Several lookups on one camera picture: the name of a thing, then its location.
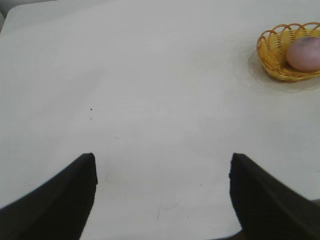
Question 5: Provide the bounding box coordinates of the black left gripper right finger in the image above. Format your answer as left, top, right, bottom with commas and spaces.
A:
229, 153, 320, 240

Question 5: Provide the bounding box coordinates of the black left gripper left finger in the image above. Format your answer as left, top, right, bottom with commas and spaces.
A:
0, 152, 98, 240

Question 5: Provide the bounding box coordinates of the yellow woven wicker basket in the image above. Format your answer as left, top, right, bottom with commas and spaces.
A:
256, 22, 320, 83

